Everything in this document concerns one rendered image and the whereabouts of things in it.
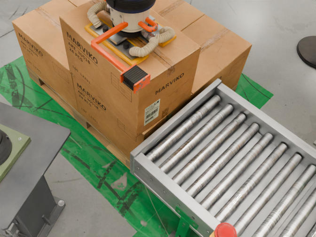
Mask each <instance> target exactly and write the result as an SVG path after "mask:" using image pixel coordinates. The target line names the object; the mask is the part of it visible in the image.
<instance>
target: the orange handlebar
mask: <svg viewBox="0 0 316 237"><path fill-rule="evenodd" d="M145 21H146V22H147V23H148V24H150V25H151V26H153V27H149V26H148V25H146V24H145V23H144V22H142V21H140V22H139V23H138V25H139V26H141V27H142V28H143V29H145V30H146V31H148V32H154V31H156V30H157V29H158V24H157V23H156V22H154V21H153V20H151V19H150V18H148V17H146V19H145ZM127 26H128V23H127V22H123V23H120V24H118V25H116V26H115V27H113V28H111V29H110V30H108V31H107V32H105V33H103V34H102V35H100V36H98V37H97V38H95V39H93V40H92V41H91V48H93V49H94V50H95V51H96V52H98V53H99V54H100V55H102V56H103V57H104V58H105V59H106V60H108V61H109V62H110V63H111V64H113V65H114V66H115V67H117V68H118V69H119V70H120V71H121V72H123V71H125V70H126V69H128V68H127V67H126V66H125V65H123V64H122V63H121V62H120V61H118V60H117V59H116V58H115V57H113V56H112V55H111V54H109V53H108V52H107V51H106V50H104V49H103V48H102V47H101V46H99V45H98V44H99V43H101V42H103V41H104V40H106V39H108V38H109V37H111V36H112V35H114V34H116V33H117V32H119V31H120V30H122V29H124V28H126V27H127Z"/></svg>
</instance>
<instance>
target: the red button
mask: <svg viewBox="0 0 316 237"><path fill-rule="evenodd" d="M214 236H215V237H237V231H236V229H235V228H234V227H233V226H232V225H231V224H229V223H226V222H223V223H220V224H218V225H217V227H216V228H215V231H214Z"/></svg>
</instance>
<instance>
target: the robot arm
mask: <svg viewBox="0 0 316 237"><path fill-rule="evenodd" d="M11 151H12V143H11V140H10V138H9V136H8V135H7V134H6V133H5V132H3V131H2V130H1V129H0V165H1V164H3V163H4V162H5V161H6V160H7V159H8V157H9V156H10V153H11Z"/></svg>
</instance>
